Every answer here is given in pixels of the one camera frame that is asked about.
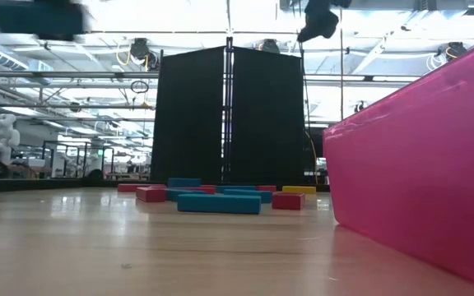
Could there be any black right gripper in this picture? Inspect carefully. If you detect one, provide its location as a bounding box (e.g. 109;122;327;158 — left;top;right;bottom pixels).
296;0;354;44

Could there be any blue thick wooden block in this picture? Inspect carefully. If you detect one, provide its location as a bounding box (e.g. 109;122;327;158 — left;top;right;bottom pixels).
166;177;202;189

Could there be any black folding partition screen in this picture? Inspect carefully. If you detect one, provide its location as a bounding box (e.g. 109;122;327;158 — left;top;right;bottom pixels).
150;44;306;186

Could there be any yellow flat wooden block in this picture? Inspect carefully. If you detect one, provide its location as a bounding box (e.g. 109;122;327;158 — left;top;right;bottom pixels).
281;185;318;195

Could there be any red translucent plastic bin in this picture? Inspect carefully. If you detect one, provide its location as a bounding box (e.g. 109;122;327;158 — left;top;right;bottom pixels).
322;35;474;294

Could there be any long wooden workbench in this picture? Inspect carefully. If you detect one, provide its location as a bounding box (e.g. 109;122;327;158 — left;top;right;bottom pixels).
0;162;55;180

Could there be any black ceiling cable reel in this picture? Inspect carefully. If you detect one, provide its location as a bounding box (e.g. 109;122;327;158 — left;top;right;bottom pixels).
444;40;468;61
129;36;151;61
260;37;281;54

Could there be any yellow power cable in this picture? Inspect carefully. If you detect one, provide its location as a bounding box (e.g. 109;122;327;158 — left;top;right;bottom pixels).
304;129;318;185

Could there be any hanging black cable loop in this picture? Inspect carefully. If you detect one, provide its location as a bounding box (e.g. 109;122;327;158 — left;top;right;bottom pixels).
129;79;151;95

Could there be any black aluminium table frame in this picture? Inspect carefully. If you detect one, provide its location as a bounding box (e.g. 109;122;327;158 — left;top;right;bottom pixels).
0;177;332;194

